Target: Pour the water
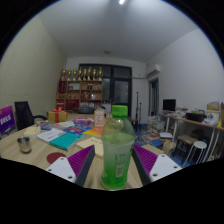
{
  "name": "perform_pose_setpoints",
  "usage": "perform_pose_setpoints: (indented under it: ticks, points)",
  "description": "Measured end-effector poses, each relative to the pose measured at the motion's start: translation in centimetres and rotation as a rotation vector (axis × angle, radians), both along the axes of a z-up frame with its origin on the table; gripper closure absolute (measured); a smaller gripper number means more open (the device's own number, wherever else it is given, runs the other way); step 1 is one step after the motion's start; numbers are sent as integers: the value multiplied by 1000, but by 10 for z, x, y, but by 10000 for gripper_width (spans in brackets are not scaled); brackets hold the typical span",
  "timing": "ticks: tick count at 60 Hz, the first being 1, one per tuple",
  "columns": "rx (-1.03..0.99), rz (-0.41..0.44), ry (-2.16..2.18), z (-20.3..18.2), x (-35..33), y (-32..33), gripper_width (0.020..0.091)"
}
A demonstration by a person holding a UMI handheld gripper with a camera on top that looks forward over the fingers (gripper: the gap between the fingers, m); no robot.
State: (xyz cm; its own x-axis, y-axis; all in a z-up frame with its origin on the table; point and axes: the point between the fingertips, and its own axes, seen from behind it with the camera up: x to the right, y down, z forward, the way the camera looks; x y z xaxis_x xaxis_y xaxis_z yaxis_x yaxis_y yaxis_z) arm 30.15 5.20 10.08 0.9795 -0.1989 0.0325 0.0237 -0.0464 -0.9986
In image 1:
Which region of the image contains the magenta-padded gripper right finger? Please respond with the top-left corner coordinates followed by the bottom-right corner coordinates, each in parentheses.
top-left (131, 143), bottom-right (183, 186)

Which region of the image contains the purple sign board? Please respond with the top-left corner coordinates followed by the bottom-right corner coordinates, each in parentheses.
top-left (0, 105), bottom-right (17, 137)

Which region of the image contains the orange book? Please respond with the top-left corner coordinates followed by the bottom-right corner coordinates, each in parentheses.
top-left (83, 125), bottom-right (104, 138)

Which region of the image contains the wooden side desk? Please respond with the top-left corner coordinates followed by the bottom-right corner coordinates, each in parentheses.
top-left (159, 113), bottom-right (224, 161)

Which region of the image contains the white round stool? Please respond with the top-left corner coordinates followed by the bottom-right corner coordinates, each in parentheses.
top-left (184, 140), bottom-right (208, 165)

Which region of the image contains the white book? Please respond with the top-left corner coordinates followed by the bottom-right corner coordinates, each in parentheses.
top-left (35, 127), bottom-right (67, 144)

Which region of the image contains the black framed glass door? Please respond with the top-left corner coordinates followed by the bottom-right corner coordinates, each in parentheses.
top-left (78, 63), bottom-right (133, 118)

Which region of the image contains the small cream book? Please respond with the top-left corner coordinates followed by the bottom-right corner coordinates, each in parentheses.
top-left (23, 124), bottom-right (42, 137)

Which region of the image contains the green drink bottle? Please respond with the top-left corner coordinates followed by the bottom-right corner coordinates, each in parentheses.
top-left (100, 104), bottom-right (136, 191)

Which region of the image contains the orange standing card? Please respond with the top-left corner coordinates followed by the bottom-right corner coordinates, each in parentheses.
top-left (93, 108), bottom-right (106, 128)

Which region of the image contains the wooden shelf unit with trophies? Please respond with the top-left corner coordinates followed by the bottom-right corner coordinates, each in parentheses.
top-left (55, 66), bottom-right (104, 113)

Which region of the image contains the teal book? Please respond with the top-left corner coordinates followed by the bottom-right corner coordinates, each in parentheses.
top-left (48, 132), bottom-right (83, 152)

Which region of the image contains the flat round red coaster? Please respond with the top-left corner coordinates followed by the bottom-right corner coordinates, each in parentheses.
top-left (46, 151), bottom-right (68, 165)

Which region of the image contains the black computer monitor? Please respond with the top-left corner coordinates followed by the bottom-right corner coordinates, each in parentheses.
top-left (162, 98), bottom-right (177, 113)

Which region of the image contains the white air conditioner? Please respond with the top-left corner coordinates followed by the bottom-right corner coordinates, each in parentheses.
top-left (146, 63), bottom-right (162, 78)

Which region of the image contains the black office chair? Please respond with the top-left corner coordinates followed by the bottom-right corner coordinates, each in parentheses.
top-left (14, 100), bottom-right (49, 132)

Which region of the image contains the large cream book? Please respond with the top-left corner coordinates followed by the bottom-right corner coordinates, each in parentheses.
top-left (75, 136), bottom-right (105, 159)

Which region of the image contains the blue colourful book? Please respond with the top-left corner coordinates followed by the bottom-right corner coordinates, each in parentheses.
top-left (63, 123), bottom-right (93, 135)

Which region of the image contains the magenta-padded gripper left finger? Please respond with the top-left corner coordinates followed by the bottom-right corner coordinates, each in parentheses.
top-left (45, 144), bottom-right (96, 188)

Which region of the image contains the small metal cup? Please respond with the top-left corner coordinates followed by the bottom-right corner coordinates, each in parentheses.
top-left (16, 135), bottom-right (33, 154)

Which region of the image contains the yellow gift box red ribbon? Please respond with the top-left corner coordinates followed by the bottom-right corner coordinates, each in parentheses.
top-left (47, 106), bottom-right (68, 124)

